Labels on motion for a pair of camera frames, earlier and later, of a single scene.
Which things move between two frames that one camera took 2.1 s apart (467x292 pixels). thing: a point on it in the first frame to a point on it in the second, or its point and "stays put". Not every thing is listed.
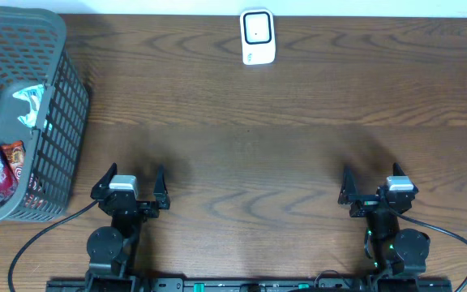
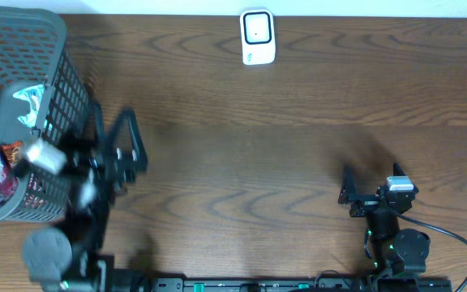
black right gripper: x=349 y=195 stays put
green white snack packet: x=34 y=95 stays put
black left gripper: x=130 y=204 to x=109 y=165
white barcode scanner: x=258 y=36 stays put
